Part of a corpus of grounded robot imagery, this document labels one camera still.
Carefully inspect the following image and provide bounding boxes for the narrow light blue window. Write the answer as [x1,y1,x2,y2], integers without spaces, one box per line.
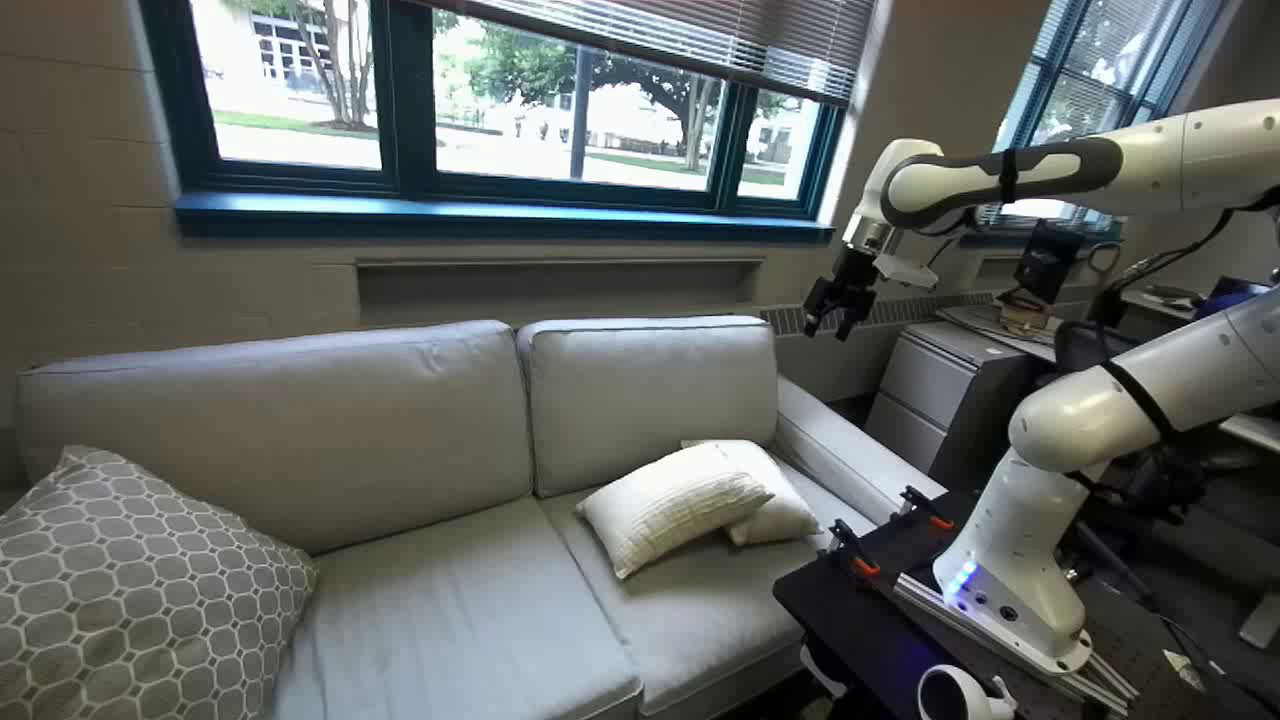
[987,0,1237,231]

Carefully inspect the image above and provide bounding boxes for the black robot table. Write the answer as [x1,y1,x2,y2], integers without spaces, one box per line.
[772,484,1280,720]

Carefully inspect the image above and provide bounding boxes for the cream striped pillow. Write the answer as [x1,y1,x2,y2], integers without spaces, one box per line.
[682,434,823,552]
[572,440,780,584]

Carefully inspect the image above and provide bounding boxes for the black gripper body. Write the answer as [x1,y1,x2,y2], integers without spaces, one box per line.
[808,243,886,329]

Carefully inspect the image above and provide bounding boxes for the grey lattice pattern pillow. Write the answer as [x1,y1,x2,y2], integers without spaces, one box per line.
[0,440,323,720]

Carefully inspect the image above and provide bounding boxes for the wide blue frame window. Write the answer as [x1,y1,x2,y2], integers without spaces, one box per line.
[138,0,858,249]

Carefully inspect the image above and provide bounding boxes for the orange black clamp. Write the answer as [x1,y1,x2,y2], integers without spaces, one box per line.
[828,515,898,584]
[898,481,963,534]

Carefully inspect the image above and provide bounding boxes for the silver robot mounting plate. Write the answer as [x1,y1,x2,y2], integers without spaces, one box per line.
[888,569,1145,714]

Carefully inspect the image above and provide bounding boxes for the grey window blinds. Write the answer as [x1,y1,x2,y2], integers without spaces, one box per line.
[426,0,886,105]

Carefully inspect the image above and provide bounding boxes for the wall heater vent grille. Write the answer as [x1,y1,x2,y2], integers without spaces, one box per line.
[756,298,817,334]

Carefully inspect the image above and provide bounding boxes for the white VR controller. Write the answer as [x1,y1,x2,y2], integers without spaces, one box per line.
[913,661,1024,720]

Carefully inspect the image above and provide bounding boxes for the grey drawer cabinet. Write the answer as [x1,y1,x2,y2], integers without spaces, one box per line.
[864,316,1057,493]

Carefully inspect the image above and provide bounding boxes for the black office chair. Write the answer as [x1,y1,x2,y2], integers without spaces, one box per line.
[1051,316,1252,532]

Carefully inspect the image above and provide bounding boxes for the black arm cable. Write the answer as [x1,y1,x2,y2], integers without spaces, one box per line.
[1096,185,1280,445]

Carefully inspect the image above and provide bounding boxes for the grey fabric sofa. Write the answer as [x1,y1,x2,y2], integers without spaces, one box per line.
[13,312,951,720]

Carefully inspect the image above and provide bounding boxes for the dark blue desk object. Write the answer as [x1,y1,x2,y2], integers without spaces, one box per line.
[1195,277,1280,323]

